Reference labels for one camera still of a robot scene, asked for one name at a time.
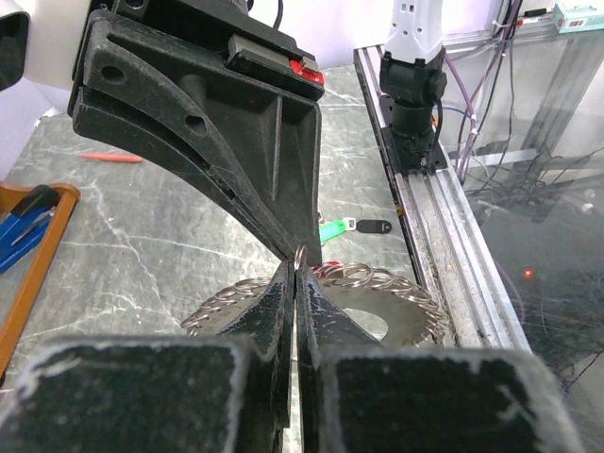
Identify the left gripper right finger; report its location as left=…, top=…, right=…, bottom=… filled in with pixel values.
left=295, top=266, right=583, bottom=452

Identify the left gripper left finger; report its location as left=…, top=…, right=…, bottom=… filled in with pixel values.
left=1, top=262, right=294, bottom=452

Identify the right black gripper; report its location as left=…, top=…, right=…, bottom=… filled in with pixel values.
left=70, top=1, right=324, bottom=264

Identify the metal disc with keyrings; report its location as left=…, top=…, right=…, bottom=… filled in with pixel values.
left=180, top=262, right=446, bottom=347

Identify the red key tag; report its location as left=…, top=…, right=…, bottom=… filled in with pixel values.
left=312, top=260, right=342, bottom=278

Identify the orange pencil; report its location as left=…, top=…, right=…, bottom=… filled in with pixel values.
left=79, top=153, right=143, bottom=164

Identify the green key tag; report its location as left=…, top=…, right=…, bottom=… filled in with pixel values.
left=319, top=217, right=357, bottom=243

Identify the wooden three-tier shelf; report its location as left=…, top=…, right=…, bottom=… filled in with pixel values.
left=1, top=182, right=80, bottom=378

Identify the blue stapler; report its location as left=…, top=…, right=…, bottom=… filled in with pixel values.
left=1, top=185, right=59, bottom=274

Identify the teal small box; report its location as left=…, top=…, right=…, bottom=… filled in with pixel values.
left=552, top=0, right=604, bottom=34

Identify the aluminium mounting rail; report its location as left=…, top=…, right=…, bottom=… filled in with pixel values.
left=354, top=45, right=530, bottom=350

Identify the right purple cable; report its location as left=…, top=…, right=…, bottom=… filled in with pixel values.
left=443, top=0, right=525, bottom=185

